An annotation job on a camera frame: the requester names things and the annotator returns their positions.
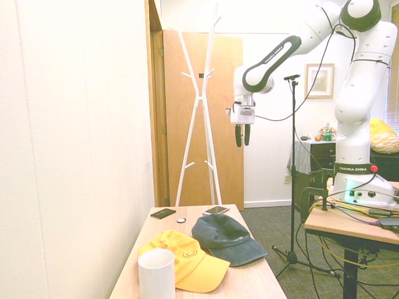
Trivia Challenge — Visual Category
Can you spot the white cylindrical cup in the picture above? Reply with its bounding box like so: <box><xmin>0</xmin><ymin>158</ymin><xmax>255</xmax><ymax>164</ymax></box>
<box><xmin>138</xmin><ymin>249</ymin><xmax>176</xmax><ymax>299</ymax></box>

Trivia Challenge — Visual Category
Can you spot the black metal clamp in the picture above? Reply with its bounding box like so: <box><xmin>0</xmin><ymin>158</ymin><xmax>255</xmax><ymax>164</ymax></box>
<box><xmin>299</xmin><ymin>168</ymin><xmax>336</xmax><ymax>224</ymax></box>

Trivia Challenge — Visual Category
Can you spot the dried flower decoration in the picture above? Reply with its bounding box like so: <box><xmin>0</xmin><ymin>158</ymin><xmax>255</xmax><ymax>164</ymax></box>
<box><xmin>319</xmin><ymin>122</ymin><xmax>339</xmax><ymax>141</ymax></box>

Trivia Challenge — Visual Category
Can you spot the grey cloth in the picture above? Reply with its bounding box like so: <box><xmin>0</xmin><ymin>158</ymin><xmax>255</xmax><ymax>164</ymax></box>
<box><xmin>287</xmin><ymin>140</ymin><xmax>312</xmax><ymax>174</ymax></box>

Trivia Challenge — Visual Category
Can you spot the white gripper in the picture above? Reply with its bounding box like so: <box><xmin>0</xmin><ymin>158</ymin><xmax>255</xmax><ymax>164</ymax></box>
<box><xmin>229</xmin><ymin>105</ymin><xmax>257</xmax><ymax>148</ymax></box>

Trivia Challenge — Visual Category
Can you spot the dark blue baseball cap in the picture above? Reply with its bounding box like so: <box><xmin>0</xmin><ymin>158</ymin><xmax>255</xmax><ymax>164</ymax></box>
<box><xmin>191</xmin><ymin>214</ymin><xmax>269</xmax><ymax>268</ymax></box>

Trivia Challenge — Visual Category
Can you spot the purple cable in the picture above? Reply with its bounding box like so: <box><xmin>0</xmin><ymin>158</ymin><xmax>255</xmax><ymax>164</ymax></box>
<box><xmin>327</xmin><ymin>202</ymin><xmax>385</xmax><ymax>227</ymax></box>

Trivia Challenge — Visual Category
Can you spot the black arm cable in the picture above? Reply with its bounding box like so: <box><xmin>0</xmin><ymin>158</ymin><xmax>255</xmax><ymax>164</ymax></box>
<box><xmin>255</xmin><ymin>6</ymin><xmax>359</xmax><ymax>122</ymax></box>

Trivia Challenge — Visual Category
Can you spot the white coat rack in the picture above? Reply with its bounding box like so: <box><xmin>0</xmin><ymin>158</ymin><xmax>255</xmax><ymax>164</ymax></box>
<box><xmin>172</xmin><ymin>2</ymin><xmax>224</xmax><ymax>207</ymax></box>

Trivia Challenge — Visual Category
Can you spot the white smartphone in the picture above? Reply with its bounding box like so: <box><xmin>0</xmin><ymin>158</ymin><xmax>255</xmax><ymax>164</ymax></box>
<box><xmin>202</xmin><ymin>205</ymin><xmax>231</xmax><ymax>217</ymax></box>

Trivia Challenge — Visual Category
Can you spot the brown wooden door frame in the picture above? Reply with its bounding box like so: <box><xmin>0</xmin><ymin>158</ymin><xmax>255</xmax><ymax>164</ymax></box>
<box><xmin>145</xmin><ymin>0</ymin><xmax>171</xmax><ymax>208</ymax></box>

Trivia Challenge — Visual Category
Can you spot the yellow cable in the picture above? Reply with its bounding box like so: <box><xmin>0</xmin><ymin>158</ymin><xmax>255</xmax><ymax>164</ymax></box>
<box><xmin>308</xmin><ymin>199</ymin><xmax>399</xmax><ymax>261</ymax></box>

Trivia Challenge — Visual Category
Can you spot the black camera tripod stand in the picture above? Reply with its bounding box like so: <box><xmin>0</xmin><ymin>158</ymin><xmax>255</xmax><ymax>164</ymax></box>
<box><xmin>271</xmin><ymin>79</ymin><xmax>340</xmax><ymax>279</ymax></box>

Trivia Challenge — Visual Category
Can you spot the yellow baseball cap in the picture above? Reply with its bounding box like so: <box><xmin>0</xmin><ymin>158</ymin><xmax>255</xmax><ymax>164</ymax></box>
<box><xmin>138</xmin><ymin>229</ymin><xmax>231</xmax><ymax>294</ymax></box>

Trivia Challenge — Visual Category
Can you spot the black wallet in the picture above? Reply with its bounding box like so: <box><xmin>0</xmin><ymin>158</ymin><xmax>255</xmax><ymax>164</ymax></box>
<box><xmin>150</xmin><ymin>208</ymin><xmax>177</xmax><ymax>220</ymax></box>

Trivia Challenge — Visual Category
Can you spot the dark wooden cabinet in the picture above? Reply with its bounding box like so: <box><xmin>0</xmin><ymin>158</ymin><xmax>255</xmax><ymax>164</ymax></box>
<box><xmin>310</xmin><ymin>141</ymin><xmax>399</xmax><ymax>184</ymax></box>

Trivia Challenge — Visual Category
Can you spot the framed wall picture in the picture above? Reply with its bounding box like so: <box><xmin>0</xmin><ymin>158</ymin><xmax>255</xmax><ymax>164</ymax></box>
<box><xmin>304</xmin><ymin>63</ymin><xmax>335</xmax><ymax>100</ymax></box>

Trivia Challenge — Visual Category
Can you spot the yellow patterned pillow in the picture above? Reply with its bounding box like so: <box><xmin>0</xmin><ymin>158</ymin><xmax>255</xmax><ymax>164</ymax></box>
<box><xmin>370</xmin><ymin>117</ymin><xmax>399</xmax><ymax>154</ymax></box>

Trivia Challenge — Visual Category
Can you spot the light wooden robot table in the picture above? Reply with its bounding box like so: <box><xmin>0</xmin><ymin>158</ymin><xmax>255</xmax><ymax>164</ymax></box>
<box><xmin>304</xmin><ymin>182</ymin><xmax>399</xmax><ymax>299</ymax></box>

